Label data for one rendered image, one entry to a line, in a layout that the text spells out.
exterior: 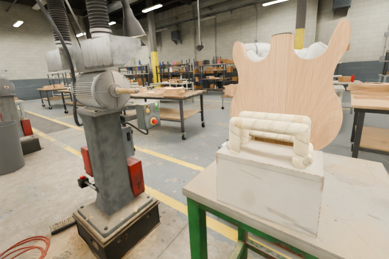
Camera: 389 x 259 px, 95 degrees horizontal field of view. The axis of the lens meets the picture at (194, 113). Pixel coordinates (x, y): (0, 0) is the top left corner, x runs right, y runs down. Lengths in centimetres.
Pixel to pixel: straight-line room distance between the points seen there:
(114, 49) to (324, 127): 89
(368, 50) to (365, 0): 213
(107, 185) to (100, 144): 33
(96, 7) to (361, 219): 133
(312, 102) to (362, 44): 1109
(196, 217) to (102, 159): 92
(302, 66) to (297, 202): 39
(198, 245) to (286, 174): 49
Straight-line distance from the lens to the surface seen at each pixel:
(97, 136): 143
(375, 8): 1194
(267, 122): 49
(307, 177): 52
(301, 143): 49
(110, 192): 162
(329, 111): 67
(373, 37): 1178
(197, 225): 79
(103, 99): 124
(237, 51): 70
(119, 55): 97
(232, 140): 53
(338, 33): 66
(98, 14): 115
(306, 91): 66
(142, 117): 142
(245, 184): 57
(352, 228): 68
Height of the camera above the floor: 135
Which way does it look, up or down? 13 degrees down
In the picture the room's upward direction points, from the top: 3 degrees counter-clockwise
